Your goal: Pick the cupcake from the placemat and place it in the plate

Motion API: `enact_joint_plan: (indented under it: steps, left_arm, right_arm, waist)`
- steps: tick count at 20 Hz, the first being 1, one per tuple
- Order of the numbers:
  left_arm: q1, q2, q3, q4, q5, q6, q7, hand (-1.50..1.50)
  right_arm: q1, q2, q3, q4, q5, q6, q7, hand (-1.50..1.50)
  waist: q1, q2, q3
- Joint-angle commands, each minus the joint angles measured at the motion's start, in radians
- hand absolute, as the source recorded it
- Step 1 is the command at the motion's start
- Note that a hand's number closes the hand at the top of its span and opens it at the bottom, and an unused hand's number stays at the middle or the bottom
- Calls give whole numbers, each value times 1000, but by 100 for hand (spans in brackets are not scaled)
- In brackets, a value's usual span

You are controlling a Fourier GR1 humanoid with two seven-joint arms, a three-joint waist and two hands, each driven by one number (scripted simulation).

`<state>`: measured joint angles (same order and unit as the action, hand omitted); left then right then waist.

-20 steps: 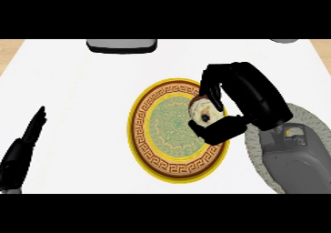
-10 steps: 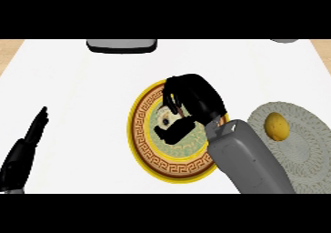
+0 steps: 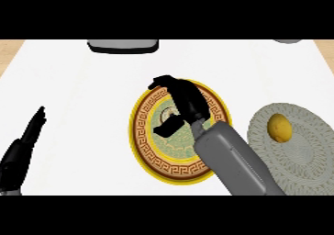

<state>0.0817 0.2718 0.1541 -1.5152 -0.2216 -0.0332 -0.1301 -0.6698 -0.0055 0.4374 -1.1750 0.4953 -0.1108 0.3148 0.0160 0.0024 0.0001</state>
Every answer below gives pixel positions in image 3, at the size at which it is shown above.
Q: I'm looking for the grey round woven placemat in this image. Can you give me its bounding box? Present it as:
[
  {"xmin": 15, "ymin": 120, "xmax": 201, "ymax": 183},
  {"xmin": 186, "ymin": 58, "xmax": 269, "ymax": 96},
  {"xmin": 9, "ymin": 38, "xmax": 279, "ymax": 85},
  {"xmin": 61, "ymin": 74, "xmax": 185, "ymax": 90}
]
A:
[{"xmin": 245, "ymin": 102, "xmax": 334, "ymax": 196}]

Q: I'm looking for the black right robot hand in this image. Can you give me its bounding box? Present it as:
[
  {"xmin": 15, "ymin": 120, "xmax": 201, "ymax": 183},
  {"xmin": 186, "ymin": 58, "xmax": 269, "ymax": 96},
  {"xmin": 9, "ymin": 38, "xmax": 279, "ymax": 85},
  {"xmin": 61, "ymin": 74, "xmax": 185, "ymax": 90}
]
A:
[{"xmin": 146, "ymin": 74, "xmax": 211, "ymax": 139}]

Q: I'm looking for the grey rounded object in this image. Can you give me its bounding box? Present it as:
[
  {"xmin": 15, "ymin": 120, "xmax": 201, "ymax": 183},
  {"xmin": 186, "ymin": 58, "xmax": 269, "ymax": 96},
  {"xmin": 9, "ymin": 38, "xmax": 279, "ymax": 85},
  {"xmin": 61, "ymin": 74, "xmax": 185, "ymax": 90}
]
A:
[{"xmin": 273, "ymin": 39, "xmax": 306, "ymax": 45}]

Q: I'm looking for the grey appliance with black base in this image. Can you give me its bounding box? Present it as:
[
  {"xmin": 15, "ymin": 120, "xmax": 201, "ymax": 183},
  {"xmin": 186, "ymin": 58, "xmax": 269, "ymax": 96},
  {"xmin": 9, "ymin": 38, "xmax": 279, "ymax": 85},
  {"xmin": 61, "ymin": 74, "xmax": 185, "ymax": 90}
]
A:
[{"xmin": 86, "ymin": 39, "xmax": 160, "ymax": 55}]

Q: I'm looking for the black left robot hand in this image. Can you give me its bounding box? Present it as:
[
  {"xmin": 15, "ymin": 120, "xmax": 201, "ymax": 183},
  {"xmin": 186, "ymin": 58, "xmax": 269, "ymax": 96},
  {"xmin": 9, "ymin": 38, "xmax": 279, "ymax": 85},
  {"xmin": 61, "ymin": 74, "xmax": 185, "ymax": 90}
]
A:
[{"xmin": 0, "ymin": 106, "xmax": 48, "ymax": 195}]

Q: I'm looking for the yellow-rimmed ornate plate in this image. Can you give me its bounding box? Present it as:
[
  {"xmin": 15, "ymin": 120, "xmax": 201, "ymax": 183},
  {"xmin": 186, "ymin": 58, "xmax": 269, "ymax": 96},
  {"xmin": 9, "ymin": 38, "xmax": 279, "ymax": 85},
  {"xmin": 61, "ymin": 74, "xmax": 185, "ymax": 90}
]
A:
[{"xmin": 127, "ymin": 78, "xmax": 233, "ymax": 186}]

